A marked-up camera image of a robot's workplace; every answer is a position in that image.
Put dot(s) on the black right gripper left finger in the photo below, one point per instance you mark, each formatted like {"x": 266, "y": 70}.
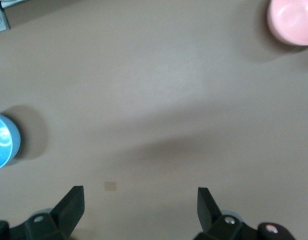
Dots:
{"x": 64, "y": 215}

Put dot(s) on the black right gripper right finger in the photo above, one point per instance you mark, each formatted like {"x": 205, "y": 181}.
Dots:
{"x": 214, "y": 220}

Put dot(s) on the blue bowl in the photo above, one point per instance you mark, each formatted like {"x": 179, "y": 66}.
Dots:
{"x": 4, "y": 142}

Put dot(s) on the pink bowl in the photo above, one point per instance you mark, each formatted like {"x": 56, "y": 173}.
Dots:
{"x": 291, "y": 22}

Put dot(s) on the white metal edge bracket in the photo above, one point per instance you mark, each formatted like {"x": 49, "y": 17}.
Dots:
{"x": 0, "y": 22}

